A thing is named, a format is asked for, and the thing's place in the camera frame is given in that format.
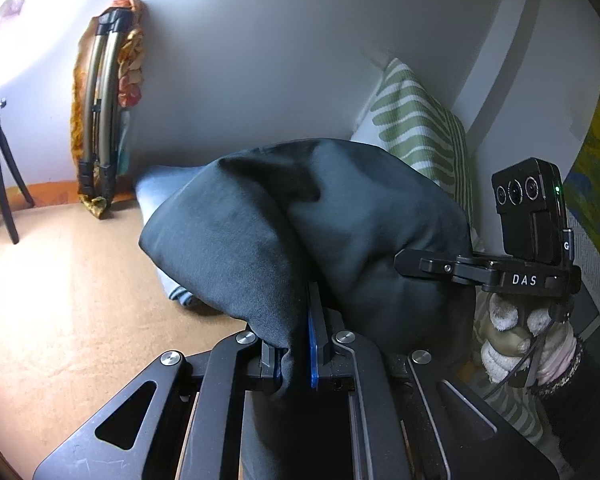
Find folded chair with orange cloth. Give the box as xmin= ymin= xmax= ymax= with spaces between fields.
xmin=70 ymin=0 xmax=146 ymax=220

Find large grey folded tripod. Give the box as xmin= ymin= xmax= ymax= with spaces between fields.
xmin=77 ymin=9 xmax=133 ymax=198

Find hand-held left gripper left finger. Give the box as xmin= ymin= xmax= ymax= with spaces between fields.
xmin=32 ymin=330 xmax=291 ymax=480

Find person's right hand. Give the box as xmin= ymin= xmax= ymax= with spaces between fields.
xmin=472 ymin=290 xmax=581 ymax=397

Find green striped white pillow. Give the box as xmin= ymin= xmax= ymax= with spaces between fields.
xmin=350 ymin=57 xmax=546 ymax=443

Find tan blanket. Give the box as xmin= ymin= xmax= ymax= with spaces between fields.
xmin=0 ymin=195 xmax=261 ymax=461

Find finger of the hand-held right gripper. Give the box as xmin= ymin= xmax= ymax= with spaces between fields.
xmin=394 ymin=249 xmax=482 ymax=286

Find folded blue jeans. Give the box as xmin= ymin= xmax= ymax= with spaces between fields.
xmin=134 ymin=165 xmax=221 ymax=311

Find black pants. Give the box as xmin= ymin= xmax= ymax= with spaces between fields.
xmin=139 ymin=137 xmax=476 ymax=480

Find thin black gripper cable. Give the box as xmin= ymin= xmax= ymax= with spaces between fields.
xmin=482 ymin=307 xmax=556 ymax=403

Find orange bed sheet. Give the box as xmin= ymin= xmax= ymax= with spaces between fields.
xmin=0 ymin=180 xmax=88 ymax=211

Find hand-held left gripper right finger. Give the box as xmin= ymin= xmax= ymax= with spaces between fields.
xmin=305 ymin=280 xmax=563 ymax=480

